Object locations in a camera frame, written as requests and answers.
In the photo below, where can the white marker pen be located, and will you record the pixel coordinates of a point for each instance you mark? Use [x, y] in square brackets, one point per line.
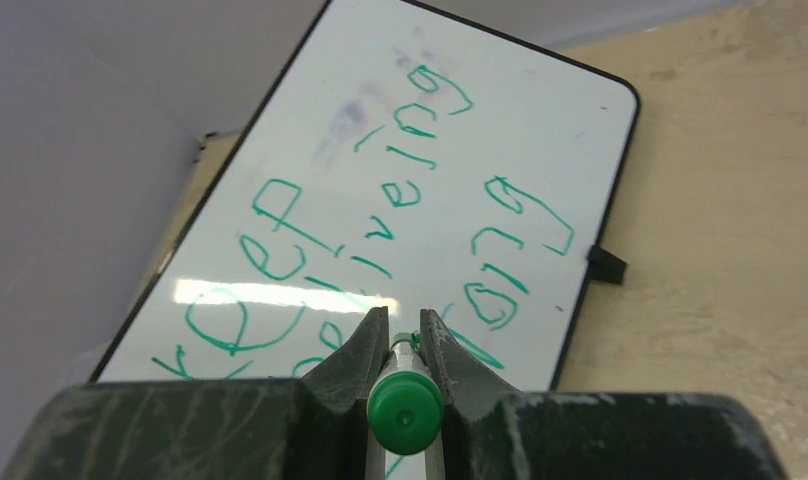
[405, 411]

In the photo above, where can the white whiteboard black frame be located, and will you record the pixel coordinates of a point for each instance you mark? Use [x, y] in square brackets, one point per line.
[405, 158]

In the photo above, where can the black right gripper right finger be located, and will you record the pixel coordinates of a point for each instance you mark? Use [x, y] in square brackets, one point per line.
[492, 430]

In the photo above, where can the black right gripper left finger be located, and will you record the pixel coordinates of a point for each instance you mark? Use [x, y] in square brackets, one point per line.
[311, 427]

